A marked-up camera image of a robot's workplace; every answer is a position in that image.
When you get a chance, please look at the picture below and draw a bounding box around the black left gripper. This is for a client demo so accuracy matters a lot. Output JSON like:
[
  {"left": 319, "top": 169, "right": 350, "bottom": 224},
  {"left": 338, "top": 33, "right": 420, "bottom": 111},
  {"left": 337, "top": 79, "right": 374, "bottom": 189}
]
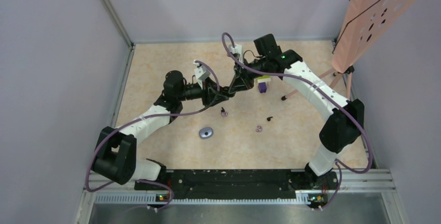
[{"left": 177, "top": 76, "right": 229, "bottom": 107}]

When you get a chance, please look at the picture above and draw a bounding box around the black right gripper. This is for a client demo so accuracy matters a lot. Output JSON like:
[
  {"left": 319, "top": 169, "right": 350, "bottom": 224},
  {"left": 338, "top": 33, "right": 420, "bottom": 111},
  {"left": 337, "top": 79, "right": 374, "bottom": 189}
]
[{"left": 229, "top": 57, "right": 269, "bottom": 93}]

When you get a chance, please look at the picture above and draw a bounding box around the glossy black charging case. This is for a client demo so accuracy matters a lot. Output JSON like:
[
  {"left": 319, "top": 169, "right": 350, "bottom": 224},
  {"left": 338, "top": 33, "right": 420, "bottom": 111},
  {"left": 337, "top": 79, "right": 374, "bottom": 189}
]
[{"left": 225, "top": 88, "right": 236, "bottom": 97}]

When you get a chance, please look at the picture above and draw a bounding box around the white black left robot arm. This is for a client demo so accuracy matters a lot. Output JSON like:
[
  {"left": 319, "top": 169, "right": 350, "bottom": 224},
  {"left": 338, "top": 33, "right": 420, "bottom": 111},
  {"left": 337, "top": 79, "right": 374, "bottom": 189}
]
[{"left": 91, "top": 70, "right": 232, "bottom": 189}]

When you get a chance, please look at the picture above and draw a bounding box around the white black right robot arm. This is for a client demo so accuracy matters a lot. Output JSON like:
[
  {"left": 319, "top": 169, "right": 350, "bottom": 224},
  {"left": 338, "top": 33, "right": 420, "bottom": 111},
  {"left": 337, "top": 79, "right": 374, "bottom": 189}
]
[{"left": 222, "top": 32, "right": 364, "bottom": 189}]

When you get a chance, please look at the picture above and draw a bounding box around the grey purple charging case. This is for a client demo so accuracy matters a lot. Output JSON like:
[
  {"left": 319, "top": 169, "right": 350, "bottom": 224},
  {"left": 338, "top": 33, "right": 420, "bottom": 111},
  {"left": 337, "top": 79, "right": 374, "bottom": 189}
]
[{"left": 199, "top": 127, "right": 214, "bottom": 139}]

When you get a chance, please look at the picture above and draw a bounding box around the green white purple toy block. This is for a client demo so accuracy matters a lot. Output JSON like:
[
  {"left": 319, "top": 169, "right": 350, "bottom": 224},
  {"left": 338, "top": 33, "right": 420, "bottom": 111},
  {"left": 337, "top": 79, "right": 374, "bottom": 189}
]
[{"left": 256, "top": 75, "right": 271, "bottom": 94}]

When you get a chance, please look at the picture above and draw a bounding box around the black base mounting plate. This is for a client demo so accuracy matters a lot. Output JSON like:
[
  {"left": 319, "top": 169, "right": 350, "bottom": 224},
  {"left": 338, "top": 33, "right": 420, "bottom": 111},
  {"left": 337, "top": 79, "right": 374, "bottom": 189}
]
[{"left": 134, "top": 169, "right": 340, "bottom": 201}]

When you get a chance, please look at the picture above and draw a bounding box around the pink music stand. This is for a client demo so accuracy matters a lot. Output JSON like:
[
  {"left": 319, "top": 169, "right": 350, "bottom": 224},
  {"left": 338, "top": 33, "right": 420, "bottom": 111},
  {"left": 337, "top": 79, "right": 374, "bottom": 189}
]
[{"left": 281, "top": 0, "right": 435, "bottom": 101}]

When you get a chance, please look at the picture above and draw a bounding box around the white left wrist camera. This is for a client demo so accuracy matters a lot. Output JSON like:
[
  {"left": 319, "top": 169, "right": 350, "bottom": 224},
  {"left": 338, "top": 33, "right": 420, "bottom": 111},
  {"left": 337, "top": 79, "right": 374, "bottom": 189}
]
[{"left": 193, "top": 60, "right": 211, "bottom": 88}]

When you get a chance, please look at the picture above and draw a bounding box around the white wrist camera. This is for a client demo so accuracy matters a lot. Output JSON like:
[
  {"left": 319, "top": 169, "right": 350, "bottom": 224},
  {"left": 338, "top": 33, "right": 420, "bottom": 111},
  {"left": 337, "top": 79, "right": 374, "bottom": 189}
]
[
  {"left": 228, "top": 44, "right": 243, "bottom": 63},
  {"left": 193, "top": 60, "right": 211, "bottom": 88}
]

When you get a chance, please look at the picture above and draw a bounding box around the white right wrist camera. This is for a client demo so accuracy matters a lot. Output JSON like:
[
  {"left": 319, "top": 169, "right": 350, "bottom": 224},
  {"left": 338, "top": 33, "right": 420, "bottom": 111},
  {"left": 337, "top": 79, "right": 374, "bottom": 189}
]
[{"left": 228, "top": 44, "right": 243, "bottom": 63}]

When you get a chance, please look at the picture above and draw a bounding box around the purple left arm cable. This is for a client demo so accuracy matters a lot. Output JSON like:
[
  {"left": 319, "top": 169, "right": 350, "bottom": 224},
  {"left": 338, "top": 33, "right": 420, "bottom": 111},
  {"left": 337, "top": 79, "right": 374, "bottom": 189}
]
[{"left": 84, "top": 60, "right": 221, "bottom": 213}]

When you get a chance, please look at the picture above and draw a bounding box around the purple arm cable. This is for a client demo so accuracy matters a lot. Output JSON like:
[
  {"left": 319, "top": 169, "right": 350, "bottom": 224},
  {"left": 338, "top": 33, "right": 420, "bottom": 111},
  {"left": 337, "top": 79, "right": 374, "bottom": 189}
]
[
  {"left": 221, "top": 32, "right": 374, "bottom": 211},
  {"left": 84, "top": 60, "right": 221, "bottom": 213}
]

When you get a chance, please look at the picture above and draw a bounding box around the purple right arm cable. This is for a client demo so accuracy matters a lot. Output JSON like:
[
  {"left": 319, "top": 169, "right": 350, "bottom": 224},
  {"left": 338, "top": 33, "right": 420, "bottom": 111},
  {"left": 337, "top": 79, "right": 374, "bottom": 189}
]
[{"left": 221, "top": 32, "right": 374, "bottom": 211}]

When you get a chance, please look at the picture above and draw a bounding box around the aluminium frame rail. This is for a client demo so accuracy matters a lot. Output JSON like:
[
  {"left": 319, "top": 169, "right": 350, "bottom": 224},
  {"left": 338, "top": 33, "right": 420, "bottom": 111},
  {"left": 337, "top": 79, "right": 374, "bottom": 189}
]
[{"left": 80, "top": 169, "right": 396, "bottom": 207}]

